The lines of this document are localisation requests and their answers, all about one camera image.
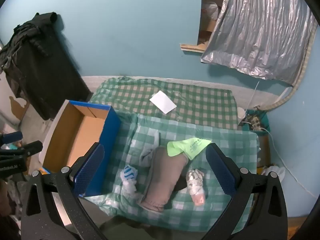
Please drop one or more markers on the silver foil curtain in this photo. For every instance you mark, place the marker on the silver foil curtain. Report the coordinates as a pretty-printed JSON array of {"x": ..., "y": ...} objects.
[{"x": 262, "y": 30}]

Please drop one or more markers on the light grey fuzzy cloth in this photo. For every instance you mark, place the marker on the light grey fuzzy cloth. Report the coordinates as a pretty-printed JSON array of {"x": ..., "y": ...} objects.
[{"x": 147, "y": 157}]

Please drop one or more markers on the white paper sheet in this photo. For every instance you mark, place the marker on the white paper sheet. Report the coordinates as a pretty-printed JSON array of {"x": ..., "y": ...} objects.
[{"x": 162, "y": 101}]

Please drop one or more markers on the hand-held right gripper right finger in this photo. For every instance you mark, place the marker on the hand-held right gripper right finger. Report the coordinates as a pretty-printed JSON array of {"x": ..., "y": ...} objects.
[{"x": 221, "y": 172}]

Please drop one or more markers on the white round object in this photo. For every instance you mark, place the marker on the white round object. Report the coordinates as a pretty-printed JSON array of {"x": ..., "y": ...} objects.
[{"x": 241, "y": 112}]

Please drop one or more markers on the grey brown towel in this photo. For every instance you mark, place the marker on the grey brown towel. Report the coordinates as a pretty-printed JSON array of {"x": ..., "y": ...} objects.
[{"x": 162, "y": 177}]

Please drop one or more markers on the green beige checked cloth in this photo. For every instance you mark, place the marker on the green beige checked cloth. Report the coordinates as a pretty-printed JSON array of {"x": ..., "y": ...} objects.
[{"x": 200, "y": 105}]

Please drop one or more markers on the green white checked plastic sheet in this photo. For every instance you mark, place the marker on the green white checked plastic sheet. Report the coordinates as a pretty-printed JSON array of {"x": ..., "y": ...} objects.
[{"x": 160, "y": 127}]

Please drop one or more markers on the blue cardboard box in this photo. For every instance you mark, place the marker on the blue cardboard box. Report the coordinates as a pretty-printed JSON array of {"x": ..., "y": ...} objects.
[{"x": 75, "y": 135}]

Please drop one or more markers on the patterned sock with pink toe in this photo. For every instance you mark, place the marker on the patterned sock with pink toe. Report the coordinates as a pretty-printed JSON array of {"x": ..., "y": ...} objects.
[{"x": 196, "y": 182}]

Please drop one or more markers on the wooden ledge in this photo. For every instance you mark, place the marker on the wooden ledge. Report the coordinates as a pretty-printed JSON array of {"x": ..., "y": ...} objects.
[{"x": 192, "y": 47}]

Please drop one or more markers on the white plastic bag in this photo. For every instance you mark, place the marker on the white plastic bag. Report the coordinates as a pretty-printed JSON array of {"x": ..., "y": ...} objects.
[{"x": 211, "y": 11}]

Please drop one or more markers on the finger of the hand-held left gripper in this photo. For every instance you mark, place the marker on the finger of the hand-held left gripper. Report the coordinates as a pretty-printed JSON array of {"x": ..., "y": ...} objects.
[
  {"x": 12, "y": 137},
  {"x": 27, "y": 148}
]

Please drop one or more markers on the white blue patterned cloth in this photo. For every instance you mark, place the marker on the white blue patterned cloth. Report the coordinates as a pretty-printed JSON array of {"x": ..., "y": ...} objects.
[{"x": 128, "y": 173}]

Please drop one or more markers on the lime green cloth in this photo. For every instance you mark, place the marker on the lime green cloth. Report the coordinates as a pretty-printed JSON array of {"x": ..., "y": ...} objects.
[{"x": 192, "y": 147}]

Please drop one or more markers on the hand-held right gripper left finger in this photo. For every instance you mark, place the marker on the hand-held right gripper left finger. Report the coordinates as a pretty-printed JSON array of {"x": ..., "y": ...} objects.
[{"x": 88, "y": 170}]

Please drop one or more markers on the black hanging garment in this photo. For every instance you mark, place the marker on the black hanging garment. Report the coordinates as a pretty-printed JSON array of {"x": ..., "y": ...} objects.
[{"x": 45, "y": 67}]

